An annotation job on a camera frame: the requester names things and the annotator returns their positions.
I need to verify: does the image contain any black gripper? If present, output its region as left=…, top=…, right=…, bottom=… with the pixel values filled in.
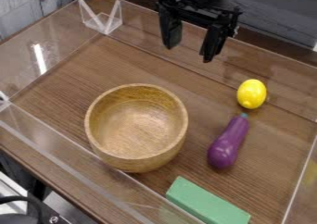
left=158, top=0, right=242, bottom=63

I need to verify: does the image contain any purple toy eggplant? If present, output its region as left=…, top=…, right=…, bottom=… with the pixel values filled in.
left=207, top=113, right=249, bottom=168

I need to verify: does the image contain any brown wooden bowl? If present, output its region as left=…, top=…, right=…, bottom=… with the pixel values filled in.
left=84, top=83, right=189, bottom=173

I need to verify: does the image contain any yellow toy lemon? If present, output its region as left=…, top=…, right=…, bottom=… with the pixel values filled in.
left=237, top=79, right=268, bottom=109

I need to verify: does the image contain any green rectangular block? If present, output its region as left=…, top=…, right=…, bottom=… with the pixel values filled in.
left=166, top=176, right=252, bottom=224

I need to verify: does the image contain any clear acrylic corner bracket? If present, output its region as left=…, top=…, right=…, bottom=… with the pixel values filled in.
left=78, top=0, right=123, bottom=35

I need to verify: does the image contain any clear acrylic tray enclosure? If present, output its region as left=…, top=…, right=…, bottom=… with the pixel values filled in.
left=0, top=0, right=317, bottom=224

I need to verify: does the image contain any black cable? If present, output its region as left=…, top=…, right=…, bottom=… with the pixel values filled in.
left=0, top=195, right=44, bottom=224

